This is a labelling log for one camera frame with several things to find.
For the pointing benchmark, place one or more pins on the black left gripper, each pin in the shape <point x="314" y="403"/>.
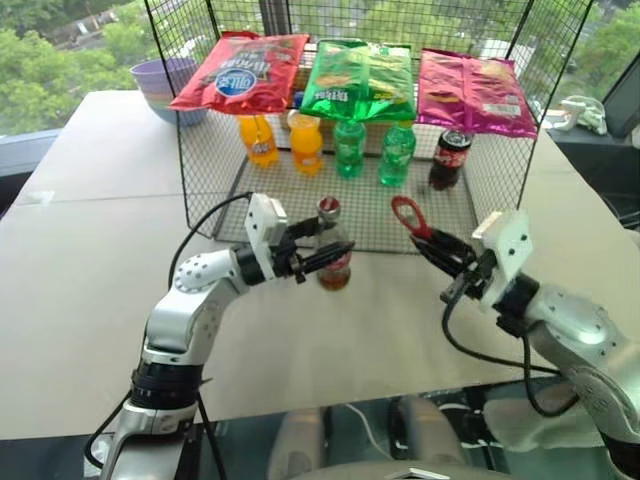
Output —
<point x="286" y="260"/>

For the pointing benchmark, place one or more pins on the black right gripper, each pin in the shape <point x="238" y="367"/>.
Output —
<point x="475" y="277"/>

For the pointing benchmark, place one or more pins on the glass bottle with amber drink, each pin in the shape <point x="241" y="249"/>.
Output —
<point x="334" y="235"/>

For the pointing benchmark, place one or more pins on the red bottle opener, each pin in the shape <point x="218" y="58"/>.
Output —
<point x="404" y="209"/>

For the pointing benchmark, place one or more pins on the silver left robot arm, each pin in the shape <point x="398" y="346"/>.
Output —
<point x="172" y="320"/>

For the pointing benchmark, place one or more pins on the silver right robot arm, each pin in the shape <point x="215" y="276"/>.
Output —
<point x="580" y="340"/>

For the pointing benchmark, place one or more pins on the red bottle cap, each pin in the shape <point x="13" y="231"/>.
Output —
<point x="330" y="204"/>

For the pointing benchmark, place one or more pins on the dark cola bottle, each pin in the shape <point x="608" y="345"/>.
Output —
<point x="449" y="160"/>

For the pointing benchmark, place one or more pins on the orange soda bottle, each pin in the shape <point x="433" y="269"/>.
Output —
<point x="260" y="142"/>
<point x="306" y="145"/>

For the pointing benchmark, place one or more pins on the green soda bottle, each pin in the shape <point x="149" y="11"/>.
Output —
<point x="349" y="150"/>
<point x="396" y="155"/>

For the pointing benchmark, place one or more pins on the magenta chip bag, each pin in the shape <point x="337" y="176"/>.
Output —
<point x="470" y="95"/>

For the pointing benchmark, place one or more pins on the green chip bag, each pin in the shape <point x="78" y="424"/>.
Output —
<point x="355" y="80"/>

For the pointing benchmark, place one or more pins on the red chip bag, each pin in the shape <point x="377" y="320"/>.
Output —
<point x="240" y="75"/>

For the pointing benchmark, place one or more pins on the grey rounded robot leg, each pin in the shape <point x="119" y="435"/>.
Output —
<point x="430" y="435"/>
<point x="297" y="445"/>

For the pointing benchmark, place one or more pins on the white device with cloth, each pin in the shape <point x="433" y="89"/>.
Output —
<point x="580" y="112"/>

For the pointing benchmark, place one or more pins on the stack of pastel bowls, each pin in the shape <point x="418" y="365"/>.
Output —
<point x="157" y="85"/>

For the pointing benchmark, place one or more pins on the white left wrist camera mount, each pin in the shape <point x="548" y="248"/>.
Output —
<point x="262" y="225"/>

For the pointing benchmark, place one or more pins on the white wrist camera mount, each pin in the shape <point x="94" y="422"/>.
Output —
<point x="510" y="250"/>
<point x="262" y="225"/>

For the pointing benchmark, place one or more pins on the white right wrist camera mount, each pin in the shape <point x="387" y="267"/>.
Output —
<point x="510" y="250"/>

